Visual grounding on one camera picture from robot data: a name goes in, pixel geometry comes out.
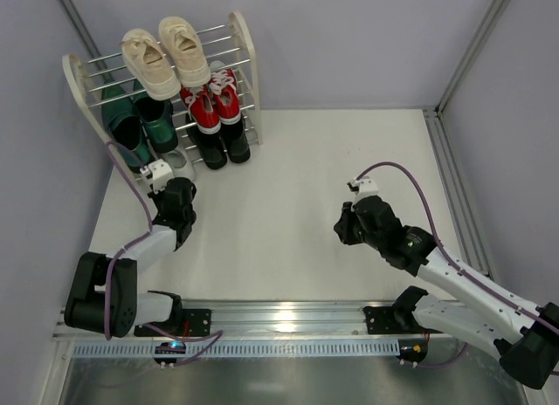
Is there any slotted grey cable duct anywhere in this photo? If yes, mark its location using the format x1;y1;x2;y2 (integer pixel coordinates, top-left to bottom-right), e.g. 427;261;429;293
72;339;400;359

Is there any red canvas sneaker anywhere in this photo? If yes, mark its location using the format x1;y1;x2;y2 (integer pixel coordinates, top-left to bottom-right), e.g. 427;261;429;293
209;60;241;125
180;85;221;135

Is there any white sneaker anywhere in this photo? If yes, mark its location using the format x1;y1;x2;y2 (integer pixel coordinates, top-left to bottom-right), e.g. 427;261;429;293
161;147;197;182

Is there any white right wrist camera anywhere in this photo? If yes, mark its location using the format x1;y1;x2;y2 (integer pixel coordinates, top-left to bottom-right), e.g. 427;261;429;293
348;176;379;204

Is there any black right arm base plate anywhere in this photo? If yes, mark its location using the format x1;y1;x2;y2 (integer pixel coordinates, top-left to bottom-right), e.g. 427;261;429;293
363;305;400;335

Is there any beige lace sneaker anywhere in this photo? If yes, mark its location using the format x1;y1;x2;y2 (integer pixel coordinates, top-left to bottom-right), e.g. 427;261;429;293
121;29;181;100
158;17;210;88

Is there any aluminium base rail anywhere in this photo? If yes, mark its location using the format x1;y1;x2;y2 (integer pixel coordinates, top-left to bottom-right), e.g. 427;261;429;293
54;299;442;341

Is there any aluminium right frame rail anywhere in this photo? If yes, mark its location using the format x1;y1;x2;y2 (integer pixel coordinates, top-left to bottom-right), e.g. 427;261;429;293
422;108;493;278

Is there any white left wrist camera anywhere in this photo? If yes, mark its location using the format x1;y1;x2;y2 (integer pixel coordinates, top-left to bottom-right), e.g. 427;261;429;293
140;159;174;194

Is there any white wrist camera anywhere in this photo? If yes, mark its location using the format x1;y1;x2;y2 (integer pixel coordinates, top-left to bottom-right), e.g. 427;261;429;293
140;159;174;194
348;176;379;204

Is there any white metal shoe shelf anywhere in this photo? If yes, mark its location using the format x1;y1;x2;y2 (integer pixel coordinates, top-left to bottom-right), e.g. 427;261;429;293
62;12;262;179

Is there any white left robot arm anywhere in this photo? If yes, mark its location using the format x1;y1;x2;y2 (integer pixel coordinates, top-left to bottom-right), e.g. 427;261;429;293
64;177;197;340

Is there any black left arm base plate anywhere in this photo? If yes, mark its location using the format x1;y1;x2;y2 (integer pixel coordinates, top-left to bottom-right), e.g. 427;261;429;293
134;308;212;338

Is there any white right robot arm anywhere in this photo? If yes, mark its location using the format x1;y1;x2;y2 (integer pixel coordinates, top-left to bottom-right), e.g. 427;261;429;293
334;196;558;389

